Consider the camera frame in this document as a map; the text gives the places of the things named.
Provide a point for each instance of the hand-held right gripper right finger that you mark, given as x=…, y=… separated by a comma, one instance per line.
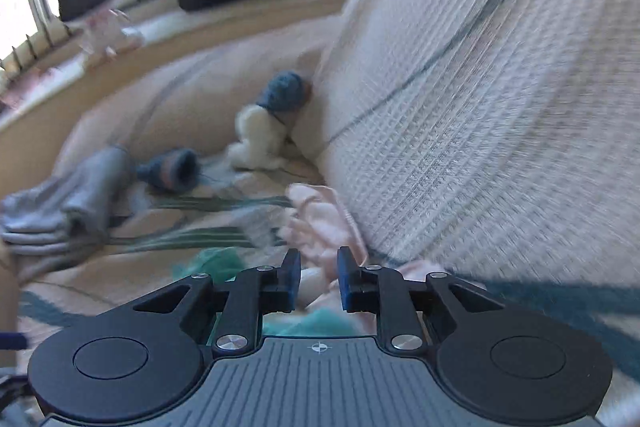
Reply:
x=345, y=279

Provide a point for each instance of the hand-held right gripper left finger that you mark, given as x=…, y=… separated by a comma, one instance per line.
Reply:
x=292, y=279

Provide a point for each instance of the pink soft garment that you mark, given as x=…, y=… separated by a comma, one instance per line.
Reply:
x=325, y=227

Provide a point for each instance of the light blue knit garment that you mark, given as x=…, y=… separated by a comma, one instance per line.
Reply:
x=65, y=202

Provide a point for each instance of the teal garment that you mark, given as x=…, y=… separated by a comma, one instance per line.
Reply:
x=220, y=262

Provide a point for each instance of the white plush toy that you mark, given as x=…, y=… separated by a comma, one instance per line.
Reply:
x=260, y=132

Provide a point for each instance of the blue orange-striped knit sock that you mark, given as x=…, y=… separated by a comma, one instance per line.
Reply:
x=170, y=172

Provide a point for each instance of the fringed teal-striped blanket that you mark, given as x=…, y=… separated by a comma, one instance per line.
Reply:
x=125, y=267

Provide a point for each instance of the white robot toy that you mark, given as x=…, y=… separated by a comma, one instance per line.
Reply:
x=105, y=29

